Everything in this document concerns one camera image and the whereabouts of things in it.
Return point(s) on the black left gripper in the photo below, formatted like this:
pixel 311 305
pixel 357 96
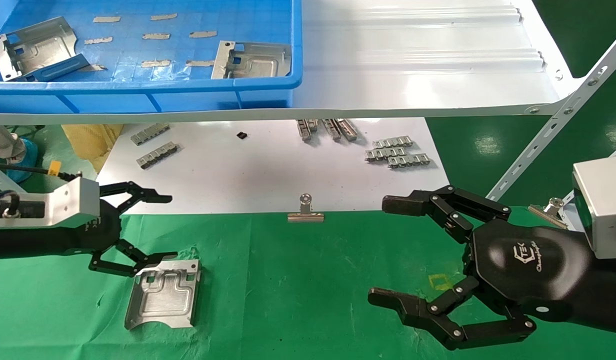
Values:
pixel 105 230

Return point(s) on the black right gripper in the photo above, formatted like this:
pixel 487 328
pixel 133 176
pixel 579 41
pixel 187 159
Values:
pixel 538 270

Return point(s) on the galvanised sheet metal plate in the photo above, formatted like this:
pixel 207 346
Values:
pixel 38 45
pixel 253 62
pixel 163 300

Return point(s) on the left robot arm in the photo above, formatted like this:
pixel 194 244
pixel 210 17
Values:
pixel 13 245

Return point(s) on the grey metal connector strip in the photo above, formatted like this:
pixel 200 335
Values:
pixel 348 130
pixel 313 125
pixel 332 130
pixel 304 131
pixel 409 161
pixel 385 154
pixel 393 142
pixel 158 155
pixel 150 134

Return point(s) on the yellow antistatic garment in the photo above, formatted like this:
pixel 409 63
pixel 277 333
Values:
pixel 93 145

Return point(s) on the teal round object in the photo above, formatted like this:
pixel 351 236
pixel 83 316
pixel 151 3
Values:
pixel 25 162

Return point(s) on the silver binder clip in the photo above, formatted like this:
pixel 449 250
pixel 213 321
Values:
pixel 306 216
pixel 550 212

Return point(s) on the blue plastic bin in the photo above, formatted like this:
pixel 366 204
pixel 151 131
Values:
pixel 188 97

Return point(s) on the grey rounded object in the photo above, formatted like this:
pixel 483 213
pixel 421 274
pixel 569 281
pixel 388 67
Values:
pixel 3 142

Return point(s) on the green cloth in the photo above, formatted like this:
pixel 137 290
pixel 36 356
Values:
pixel 288 300

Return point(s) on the white metal shelf board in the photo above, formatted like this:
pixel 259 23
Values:
pixel 413 75

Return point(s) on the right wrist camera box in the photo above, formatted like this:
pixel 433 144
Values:
pixel 603 210

